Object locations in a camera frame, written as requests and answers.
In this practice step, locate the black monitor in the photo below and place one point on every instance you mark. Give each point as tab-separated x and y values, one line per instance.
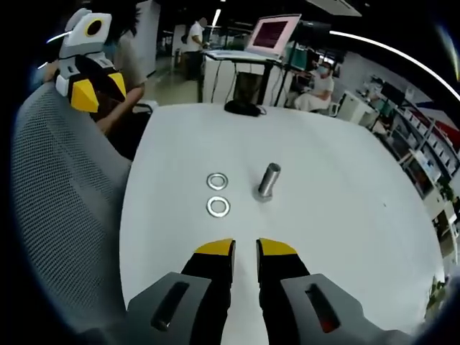
392	90

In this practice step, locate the white cabinet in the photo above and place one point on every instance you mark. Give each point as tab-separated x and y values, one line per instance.
357	108

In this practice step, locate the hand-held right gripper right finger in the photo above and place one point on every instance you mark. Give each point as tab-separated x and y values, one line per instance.
284	266

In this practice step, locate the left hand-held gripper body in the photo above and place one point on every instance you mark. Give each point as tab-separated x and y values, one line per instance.
86	39

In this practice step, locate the grey mesh office chair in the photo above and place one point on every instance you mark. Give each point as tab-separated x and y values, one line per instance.
68	201

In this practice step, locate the person's left hand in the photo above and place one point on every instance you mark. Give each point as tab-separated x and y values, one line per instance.
51	72

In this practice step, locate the large steel threaded stud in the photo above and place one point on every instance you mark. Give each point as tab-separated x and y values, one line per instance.
269	179

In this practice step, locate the small green plant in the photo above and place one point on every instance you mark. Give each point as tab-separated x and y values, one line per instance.
446	190

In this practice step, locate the large metal washer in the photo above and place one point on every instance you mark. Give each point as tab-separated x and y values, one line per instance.
209	207
208	181

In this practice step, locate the storage shelving unit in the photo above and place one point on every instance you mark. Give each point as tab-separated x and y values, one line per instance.
424	143

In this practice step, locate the curved ceiling light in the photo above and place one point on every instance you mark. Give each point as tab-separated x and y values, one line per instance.
395	48

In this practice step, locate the black tripod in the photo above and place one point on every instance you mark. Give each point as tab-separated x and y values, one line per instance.
287	72

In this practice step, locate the large potted green plant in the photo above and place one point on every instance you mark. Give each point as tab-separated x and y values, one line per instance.
437	293

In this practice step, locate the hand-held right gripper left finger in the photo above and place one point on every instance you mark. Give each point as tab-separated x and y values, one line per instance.
208	266

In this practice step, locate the laptop stand table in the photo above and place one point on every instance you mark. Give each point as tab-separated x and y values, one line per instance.
251	59

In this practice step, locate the open laptop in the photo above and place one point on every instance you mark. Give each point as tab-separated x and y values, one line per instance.
273	34

